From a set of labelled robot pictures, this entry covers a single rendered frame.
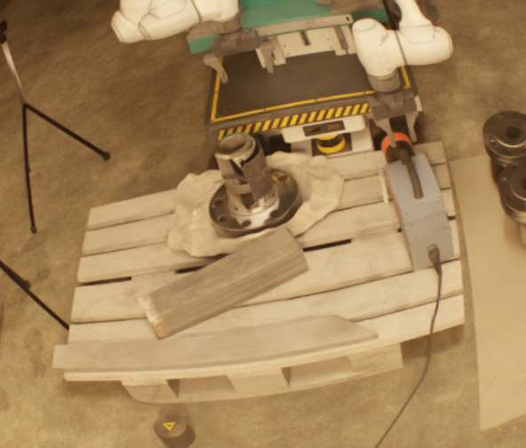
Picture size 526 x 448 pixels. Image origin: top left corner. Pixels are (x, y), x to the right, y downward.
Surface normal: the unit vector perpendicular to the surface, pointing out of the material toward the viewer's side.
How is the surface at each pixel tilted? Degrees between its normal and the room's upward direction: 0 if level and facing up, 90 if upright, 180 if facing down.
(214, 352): 0
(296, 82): 0
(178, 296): 0
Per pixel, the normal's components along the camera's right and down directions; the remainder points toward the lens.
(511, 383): -0.28, -0.74
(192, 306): 0.36, 0.51
